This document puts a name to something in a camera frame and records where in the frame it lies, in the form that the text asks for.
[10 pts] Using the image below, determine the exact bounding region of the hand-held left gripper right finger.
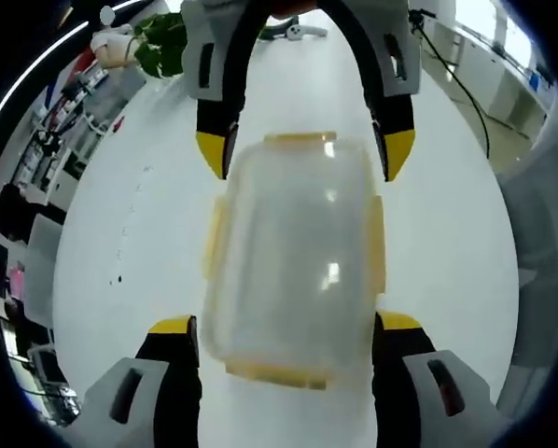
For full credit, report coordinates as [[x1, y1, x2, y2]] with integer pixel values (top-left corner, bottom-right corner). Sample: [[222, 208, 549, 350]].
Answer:
[[374, 309, 518, 448]]

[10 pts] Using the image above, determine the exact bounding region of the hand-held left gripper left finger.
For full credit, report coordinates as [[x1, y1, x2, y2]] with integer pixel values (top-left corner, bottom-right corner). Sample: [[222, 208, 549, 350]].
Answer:
[[72, 315, 202, 448]]

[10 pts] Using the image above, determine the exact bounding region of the clear plastic food container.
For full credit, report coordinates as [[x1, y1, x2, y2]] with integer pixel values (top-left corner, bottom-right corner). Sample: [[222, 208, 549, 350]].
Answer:
[[199, 131, 388, 391]]

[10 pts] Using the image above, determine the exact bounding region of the green potted plant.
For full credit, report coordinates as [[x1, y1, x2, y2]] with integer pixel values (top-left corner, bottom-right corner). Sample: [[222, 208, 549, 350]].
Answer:
[[130, 12, 188, 79]]

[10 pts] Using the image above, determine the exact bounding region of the white cabinet row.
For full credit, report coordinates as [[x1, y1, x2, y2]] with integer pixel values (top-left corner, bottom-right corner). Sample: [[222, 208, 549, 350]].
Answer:
[[421, 21, 558, 136]]

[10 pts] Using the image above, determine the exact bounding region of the white controller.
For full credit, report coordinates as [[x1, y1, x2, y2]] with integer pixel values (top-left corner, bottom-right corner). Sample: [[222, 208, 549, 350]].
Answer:
[[258, 14, 329, 43]]

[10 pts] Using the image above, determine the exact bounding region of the white office desk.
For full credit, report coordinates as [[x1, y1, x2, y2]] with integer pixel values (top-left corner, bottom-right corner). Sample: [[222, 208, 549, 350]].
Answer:
[[21, 215, 66, 326]]

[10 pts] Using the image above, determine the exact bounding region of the black cable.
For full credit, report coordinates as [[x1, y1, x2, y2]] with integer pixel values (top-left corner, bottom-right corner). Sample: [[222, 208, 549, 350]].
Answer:
[[408, 9, 494, 162]]

